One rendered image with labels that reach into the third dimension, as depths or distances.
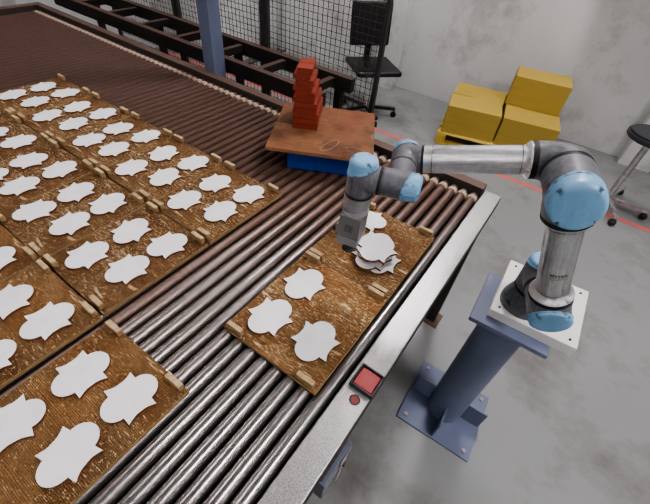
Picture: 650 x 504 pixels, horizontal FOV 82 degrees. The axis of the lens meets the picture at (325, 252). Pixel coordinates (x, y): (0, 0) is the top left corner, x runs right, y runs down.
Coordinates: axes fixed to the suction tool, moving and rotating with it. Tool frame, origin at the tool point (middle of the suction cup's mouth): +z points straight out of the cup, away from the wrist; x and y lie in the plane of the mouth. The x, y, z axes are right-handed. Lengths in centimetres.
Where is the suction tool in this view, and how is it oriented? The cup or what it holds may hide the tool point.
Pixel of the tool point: (348, 247)
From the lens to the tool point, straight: 116.4
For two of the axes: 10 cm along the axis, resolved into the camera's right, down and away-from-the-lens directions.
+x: 9.2, 3.3, -2.2
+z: -0.8, 7.0, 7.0
